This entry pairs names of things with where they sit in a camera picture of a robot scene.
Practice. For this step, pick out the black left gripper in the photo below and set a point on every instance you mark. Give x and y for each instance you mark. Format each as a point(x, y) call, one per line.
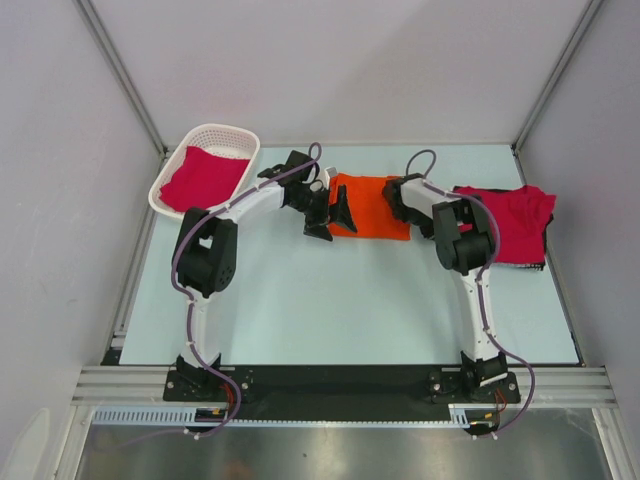
point(316, 224)

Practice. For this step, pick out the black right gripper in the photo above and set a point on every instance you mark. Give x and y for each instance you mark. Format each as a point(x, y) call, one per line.
point(428, 231)

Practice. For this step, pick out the orange t shirt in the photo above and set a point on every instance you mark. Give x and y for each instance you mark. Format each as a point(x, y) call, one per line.
point(370, 211)

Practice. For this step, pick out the magenta t shirt stack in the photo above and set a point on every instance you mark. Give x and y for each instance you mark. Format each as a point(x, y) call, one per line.
point(520, 225)

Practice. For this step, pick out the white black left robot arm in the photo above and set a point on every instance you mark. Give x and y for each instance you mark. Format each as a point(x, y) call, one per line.
point(205, 256)

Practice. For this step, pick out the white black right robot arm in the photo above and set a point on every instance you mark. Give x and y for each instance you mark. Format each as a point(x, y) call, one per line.
point(462, 229)

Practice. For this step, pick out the white perforated plastic basket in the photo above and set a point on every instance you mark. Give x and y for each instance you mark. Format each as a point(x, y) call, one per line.
point(217, 139)

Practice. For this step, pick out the magenta t shirt in basket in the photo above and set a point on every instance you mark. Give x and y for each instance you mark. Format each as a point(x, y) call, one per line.
point(203, 180)

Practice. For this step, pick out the white slotted cable duct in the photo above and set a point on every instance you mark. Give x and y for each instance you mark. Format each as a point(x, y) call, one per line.
point(211, 417)

